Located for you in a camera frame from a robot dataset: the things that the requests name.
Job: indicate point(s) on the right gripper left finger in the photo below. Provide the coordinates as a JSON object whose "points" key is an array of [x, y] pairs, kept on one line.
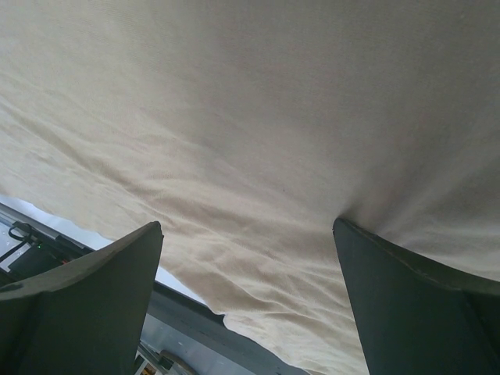
{"points": [[84, 317]]}

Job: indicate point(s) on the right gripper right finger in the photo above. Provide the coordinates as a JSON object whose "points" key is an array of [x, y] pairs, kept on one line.
{"points": [[415, 315]]}

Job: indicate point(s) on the beige t shirt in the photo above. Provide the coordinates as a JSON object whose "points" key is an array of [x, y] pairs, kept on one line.
{"points": [[246, 128]]}

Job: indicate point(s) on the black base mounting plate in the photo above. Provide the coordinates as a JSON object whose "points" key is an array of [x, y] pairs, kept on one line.
{"points": [[174, 332]]}

